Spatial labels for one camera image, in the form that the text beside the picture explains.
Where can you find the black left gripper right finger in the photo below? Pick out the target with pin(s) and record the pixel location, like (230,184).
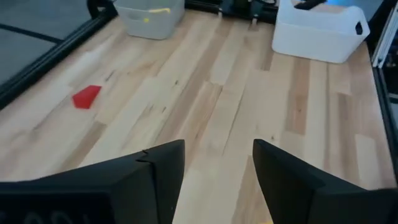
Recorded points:
(326,205)

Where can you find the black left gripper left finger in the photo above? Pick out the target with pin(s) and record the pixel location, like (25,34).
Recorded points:
(93,196)

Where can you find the red wedge block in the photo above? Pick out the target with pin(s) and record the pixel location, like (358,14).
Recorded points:
(85,98)

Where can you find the long yellow block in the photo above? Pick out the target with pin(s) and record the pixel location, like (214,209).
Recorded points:
(160,10)

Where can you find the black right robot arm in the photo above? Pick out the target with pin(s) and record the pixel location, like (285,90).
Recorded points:
(239,6)

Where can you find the white plastic bin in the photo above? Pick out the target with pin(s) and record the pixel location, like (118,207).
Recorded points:
(311,37)

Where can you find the silver aluminium profile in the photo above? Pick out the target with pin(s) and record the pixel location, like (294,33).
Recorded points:
(384,40)

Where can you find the grey plastic bin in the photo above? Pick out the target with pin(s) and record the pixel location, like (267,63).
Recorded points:
(155,28)

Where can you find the black arched clamp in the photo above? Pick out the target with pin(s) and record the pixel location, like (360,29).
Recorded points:
(92,5)

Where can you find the black aluminium table frame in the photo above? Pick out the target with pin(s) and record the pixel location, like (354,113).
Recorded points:
(46,62)

